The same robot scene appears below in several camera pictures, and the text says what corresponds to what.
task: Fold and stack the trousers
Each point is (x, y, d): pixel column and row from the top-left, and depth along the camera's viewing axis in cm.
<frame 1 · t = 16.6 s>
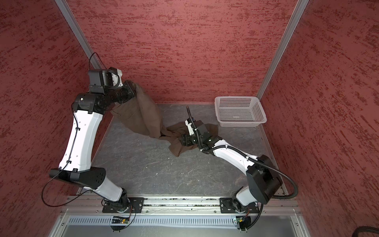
left hand: (138, 92, 69), fingers closed
right hand: (182, 140, 83), fingers open
white perforated plastic basket: (239, 111, 120), on the table

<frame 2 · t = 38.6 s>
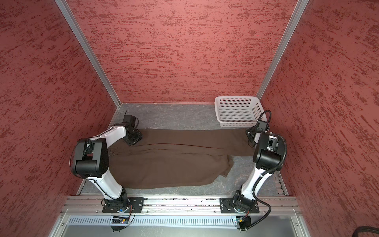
left hand: (139, 141, 96), fingers open
right hand: (246, 133, 102), fingers open
brown corduroy trousers: (159, 158, 93), on the table
the other named things where they were.

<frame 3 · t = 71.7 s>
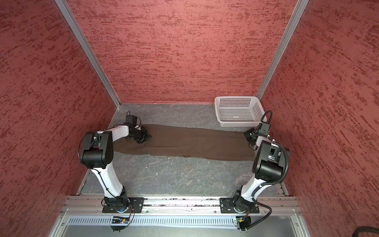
left hand: (151, 137, 100), fingers closed
right hand: (243, 134, 97), fingers closed
brown corduroy trousers: (201, 141, 103), on the table
the other named things where they were.

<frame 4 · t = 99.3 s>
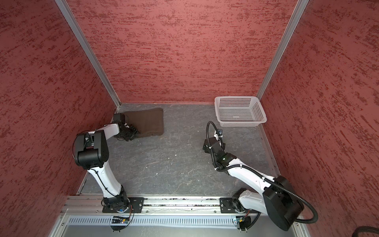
left hand: (139, 134, 101), fingers open
right hand: (209, 144, 87), fingers open
brown corduroy trousers: (148, 123, 111), on the table
the other named things where they were.

